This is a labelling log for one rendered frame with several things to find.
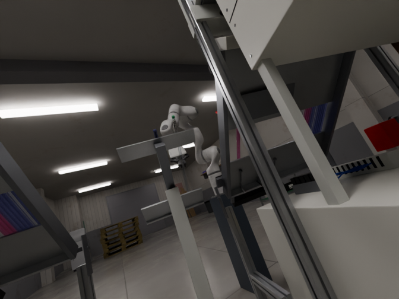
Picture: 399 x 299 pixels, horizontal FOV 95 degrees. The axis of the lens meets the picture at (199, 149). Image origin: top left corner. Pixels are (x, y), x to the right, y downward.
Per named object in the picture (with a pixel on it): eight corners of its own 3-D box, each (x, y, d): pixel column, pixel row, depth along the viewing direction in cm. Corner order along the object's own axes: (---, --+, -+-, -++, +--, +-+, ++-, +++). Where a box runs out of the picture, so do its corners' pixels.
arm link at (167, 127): (174, 102, 133) (170, 129, 112) (181, 119, 144) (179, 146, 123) (162, 105, 134) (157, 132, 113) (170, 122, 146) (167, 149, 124)
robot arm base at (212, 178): (208, 199, 159) (200, 179, 164) (225, 193, 168) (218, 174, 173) (218, 196, 143) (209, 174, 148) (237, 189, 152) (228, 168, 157)
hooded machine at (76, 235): (91, 264, 585) (84, 226, 615) (70, 273, 560) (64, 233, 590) (94, 261, 645) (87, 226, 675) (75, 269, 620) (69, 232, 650)
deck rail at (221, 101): (228, 199, 99) (222, 191, 104) (231, 197, 99) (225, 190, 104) (219, 50, 63) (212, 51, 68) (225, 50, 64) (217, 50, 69)
